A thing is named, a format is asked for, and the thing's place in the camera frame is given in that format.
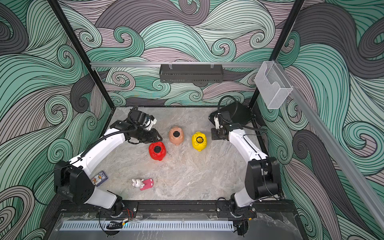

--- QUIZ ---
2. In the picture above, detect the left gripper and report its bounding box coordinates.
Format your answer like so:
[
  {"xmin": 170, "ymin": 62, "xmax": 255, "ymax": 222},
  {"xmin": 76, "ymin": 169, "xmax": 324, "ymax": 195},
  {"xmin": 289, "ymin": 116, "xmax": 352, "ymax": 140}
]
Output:
[{"xmin": 135, "ymin": 127, "xmax": 163, "ymax": 144}]

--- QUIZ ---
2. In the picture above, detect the red piggy bank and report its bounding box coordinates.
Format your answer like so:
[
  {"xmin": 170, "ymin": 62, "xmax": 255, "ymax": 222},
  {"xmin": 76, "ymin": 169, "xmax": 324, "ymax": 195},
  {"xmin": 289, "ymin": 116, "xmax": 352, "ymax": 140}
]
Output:
[{"xmin": 149, "ymin": 142, "xmax": 167, "ymax": 161}]

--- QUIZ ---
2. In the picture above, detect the peach piggy bank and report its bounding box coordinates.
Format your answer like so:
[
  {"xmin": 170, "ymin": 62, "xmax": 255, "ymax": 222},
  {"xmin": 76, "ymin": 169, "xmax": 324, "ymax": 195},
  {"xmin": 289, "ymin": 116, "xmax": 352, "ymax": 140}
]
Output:
[{"xmin": 169, "ymin": 127, "xmax": 185, "ymax": 146}]

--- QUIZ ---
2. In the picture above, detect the yellow piggy bank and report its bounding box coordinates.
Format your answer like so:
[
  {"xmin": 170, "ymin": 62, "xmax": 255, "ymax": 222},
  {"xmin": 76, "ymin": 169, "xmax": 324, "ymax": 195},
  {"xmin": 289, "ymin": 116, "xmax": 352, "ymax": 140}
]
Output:
[{"xmin": 192, "ymin": 132, "xmax": 208, "ymax": 152}]

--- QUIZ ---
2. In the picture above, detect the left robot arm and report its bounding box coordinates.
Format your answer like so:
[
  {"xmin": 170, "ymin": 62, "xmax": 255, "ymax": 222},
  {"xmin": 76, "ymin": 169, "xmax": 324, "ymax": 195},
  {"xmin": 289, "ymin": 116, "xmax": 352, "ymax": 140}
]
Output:
[{"xmin": 54, "ymin": 107, "xmax": 162, "ymax": 216}]

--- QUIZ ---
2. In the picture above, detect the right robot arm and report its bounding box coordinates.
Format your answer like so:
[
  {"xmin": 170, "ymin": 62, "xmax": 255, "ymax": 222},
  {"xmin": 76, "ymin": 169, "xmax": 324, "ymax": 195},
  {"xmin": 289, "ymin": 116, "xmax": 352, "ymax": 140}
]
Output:
[{"xmin": 210, "ymin": 111, "xmax": 281, "ymax": 216}]

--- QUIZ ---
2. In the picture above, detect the black square plate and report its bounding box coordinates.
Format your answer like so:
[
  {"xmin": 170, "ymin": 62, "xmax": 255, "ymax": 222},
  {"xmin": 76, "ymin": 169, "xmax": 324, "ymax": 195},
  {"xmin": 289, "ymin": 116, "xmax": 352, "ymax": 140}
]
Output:
[{"xmin": 209, "ymin": 102, "xmax": 254, "ymax": 126}]

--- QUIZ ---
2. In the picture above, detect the white bunny on pink base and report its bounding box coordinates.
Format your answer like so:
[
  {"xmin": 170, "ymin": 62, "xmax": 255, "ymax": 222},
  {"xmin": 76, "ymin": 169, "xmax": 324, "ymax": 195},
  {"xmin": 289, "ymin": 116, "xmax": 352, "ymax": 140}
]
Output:
[{"xmin": 132, "ymin": 179, "xmax": 154, "ymax": 191}]

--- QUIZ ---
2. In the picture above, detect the small blue card box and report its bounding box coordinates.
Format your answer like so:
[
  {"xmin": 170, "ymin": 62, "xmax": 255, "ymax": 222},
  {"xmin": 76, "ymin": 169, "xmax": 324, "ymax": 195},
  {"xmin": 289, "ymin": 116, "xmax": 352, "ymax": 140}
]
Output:
[{"xmin": 91, "ymin": 171, "xmax": 109, "ymax": 187}]

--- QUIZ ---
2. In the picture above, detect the white vented strip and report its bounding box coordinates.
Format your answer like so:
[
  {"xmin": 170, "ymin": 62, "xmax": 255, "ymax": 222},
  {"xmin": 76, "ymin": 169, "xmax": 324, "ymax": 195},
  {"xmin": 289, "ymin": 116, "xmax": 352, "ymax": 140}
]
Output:
[{"xmin": 59, "ymin": 221, "xmax": 234, "ymax": 232}]

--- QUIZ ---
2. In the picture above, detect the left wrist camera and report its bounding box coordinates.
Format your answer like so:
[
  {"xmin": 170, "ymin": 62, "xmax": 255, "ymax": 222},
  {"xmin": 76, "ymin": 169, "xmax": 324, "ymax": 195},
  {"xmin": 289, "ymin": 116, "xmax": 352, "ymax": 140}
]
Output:
[{"xmin": 144, "ymin": 119, "xmax": 157, "ymax": 131}]

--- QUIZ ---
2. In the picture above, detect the black perforated wall tray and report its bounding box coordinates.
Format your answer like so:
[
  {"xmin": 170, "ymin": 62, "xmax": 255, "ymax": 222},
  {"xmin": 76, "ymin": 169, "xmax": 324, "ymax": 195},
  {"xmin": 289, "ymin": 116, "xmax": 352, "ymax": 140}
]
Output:
[{"xmin": 159, "ymin": 65, "xmax": 224, "ymax": 85}]

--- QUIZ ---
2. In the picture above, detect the clear plastic wall bin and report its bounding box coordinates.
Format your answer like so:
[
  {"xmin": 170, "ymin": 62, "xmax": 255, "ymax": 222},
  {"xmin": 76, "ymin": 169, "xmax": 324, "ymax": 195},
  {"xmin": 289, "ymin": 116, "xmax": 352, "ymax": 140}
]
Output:
[{"xmin": 255, "ymin": 61, "xmax": 293, "ymax": 110}]

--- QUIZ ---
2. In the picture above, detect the aluminium back rail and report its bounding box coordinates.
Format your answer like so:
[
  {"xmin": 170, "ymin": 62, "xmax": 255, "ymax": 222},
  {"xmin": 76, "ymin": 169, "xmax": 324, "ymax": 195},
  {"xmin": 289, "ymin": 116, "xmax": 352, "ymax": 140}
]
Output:
[{"xmin": 90, "ymin": 61, "xmax": 262, "ymax": 69}]

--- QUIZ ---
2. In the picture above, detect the aluminium rail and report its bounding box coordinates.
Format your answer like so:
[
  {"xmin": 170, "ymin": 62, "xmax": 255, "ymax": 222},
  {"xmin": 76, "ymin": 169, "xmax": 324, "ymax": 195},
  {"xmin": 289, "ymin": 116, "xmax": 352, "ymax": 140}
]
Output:
[
  {"xmin": 90, "ymin": 61, "xmax": 262, "ymax": 69},
  {"xmin": 273, "ymin": 61, "xmax": 384, "ymax": 230}
]

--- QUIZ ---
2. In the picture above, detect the aluminium right rail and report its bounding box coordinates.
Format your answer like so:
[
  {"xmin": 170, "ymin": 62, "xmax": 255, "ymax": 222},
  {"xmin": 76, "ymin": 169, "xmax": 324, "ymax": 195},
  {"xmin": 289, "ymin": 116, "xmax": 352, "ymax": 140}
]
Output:
[{"xmin": 273, "ymin": 61, "xmax": 384, "ymax": 230}]

